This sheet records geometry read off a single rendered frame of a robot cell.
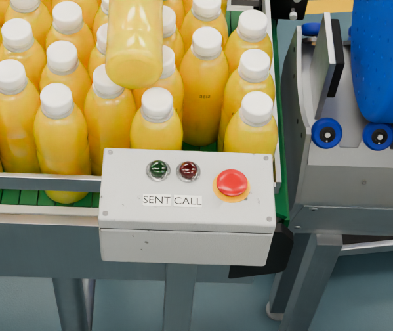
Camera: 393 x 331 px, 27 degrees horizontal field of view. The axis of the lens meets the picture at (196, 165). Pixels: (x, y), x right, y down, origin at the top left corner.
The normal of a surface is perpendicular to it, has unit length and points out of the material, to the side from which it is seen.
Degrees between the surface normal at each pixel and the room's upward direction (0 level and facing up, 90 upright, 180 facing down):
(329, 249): 90
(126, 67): 91
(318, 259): 90
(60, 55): 0
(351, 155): 52
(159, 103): 0
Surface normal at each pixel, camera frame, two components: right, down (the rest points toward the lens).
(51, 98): 0.06, -0.57
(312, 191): 0.01, 0.58
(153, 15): 0.64, -0.45
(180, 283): 0.00, 0.82
